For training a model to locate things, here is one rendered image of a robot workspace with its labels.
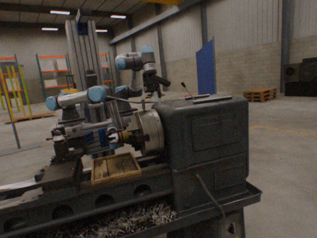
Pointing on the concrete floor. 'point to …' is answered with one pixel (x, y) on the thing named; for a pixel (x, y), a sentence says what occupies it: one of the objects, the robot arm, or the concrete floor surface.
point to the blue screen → (206, 69)
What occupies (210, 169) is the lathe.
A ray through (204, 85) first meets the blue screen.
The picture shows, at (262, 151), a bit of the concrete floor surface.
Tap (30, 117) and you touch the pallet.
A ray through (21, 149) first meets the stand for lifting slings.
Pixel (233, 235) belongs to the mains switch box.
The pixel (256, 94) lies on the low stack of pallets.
